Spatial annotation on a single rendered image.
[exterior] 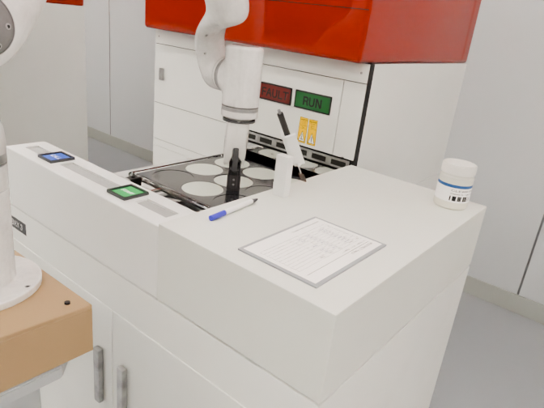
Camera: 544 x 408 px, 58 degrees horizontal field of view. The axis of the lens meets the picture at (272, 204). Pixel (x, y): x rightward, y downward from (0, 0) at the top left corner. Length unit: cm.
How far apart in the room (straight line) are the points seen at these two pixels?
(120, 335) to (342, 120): 74
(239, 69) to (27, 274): 58
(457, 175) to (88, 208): 74
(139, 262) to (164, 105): 95
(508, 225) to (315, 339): 217
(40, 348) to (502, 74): 236
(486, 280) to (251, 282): 227
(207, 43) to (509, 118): 184
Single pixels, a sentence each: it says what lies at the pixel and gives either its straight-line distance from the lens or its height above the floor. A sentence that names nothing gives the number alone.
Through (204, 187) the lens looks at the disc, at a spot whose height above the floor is 90.
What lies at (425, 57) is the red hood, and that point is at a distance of 155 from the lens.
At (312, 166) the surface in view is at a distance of 135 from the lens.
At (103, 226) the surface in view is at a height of 90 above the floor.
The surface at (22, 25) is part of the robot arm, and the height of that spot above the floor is 126.
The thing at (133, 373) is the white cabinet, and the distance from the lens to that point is 106.
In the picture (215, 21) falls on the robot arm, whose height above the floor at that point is 128.
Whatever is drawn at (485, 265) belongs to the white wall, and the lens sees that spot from 286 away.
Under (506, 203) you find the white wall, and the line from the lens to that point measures 274.
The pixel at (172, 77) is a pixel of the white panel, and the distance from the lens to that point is 173.
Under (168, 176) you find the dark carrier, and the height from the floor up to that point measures 90.
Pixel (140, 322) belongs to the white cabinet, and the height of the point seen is 75.
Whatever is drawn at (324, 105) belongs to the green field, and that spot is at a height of 110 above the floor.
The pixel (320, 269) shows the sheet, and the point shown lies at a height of 97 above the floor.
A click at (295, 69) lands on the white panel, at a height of 117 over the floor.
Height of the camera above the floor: 131
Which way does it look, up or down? 21 degrees down
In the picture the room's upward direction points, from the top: 7 degrees clockwise
